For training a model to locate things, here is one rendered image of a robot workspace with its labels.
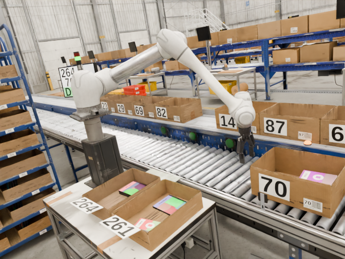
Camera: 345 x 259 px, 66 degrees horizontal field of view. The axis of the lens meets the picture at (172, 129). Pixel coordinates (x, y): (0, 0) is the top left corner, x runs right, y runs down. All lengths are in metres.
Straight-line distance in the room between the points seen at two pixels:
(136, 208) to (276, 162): 0.88
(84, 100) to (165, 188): 0.72
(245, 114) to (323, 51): 4.92
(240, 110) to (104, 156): 0.92
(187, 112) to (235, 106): 1.12
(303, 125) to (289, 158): 0.25
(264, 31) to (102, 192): 5.92
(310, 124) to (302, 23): 4.94
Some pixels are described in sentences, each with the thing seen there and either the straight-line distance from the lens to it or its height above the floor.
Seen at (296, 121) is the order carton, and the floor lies 1.02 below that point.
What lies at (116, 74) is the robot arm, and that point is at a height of 1.46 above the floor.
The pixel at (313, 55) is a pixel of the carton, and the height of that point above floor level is 0.94.
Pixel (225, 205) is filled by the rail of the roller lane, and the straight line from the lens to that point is 1.58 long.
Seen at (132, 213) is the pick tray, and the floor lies 0.78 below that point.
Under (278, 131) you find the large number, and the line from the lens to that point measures 1.90.
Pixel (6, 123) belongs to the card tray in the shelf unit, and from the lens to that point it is 2.60.
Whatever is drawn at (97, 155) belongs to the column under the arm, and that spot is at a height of 1.00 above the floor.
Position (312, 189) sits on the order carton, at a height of 0.87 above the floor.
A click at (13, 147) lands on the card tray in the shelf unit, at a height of 0.97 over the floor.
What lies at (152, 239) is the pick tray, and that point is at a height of 0.80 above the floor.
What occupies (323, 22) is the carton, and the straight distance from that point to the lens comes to 6.47.
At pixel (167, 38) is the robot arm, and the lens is 1.55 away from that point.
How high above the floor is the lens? 1.59
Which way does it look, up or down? 18 degrees down
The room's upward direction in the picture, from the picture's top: 9 degrees counter-clockwise
